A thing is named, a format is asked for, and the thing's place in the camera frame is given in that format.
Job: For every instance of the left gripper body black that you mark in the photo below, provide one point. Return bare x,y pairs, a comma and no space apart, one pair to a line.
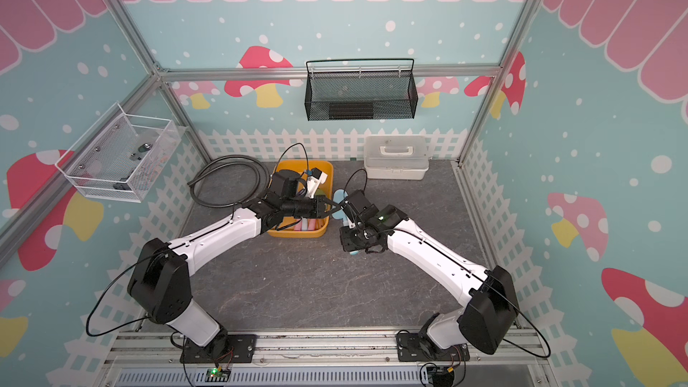
302,206

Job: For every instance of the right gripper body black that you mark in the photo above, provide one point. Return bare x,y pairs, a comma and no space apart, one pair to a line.
351,238

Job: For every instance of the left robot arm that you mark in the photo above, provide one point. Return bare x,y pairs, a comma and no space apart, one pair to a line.
161,281

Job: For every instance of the black connector box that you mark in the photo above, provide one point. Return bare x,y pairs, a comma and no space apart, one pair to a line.
441,377

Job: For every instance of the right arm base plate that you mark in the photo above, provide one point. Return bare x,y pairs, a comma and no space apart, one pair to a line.
412,348

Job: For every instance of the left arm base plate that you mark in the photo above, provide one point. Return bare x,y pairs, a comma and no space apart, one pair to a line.
225,348

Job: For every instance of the aluminium front rail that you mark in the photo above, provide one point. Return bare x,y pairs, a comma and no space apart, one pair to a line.
318,348

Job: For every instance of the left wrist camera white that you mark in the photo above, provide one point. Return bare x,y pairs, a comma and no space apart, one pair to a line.
315,178

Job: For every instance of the green lit circuit board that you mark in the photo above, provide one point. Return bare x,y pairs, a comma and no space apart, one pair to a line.
217,375

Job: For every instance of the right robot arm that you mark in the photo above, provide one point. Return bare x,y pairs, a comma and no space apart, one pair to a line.
486,298

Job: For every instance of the black wire mesh basket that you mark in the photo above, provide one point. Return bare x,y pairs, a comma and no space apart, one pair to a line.
361,89

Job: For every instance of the white lidded plastic case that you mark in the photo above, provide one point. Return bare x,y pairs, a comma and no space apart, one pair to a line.
396,157

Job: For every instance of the white wire mesh basket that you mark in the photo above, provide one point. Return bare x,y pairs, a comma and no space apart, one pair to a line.
120,157

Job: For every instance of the yellow plastic storage box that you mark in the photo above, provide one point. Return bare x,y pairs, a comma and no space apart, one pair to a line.
302,167

